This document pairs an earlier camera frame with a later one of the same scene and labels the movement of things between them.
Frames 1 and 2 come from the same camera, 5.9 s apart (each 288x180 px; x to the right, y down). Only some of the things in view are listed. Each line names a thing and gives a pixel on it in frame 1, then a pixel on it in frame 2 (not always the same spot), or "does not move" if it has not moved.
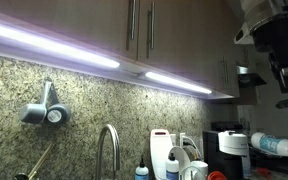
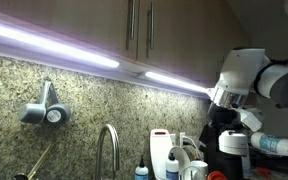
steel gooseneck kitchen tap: [116, 151] does not move
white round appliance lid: [233, 144] does not move
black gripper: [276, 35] → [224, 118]
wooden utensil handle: [41, 161] does not move
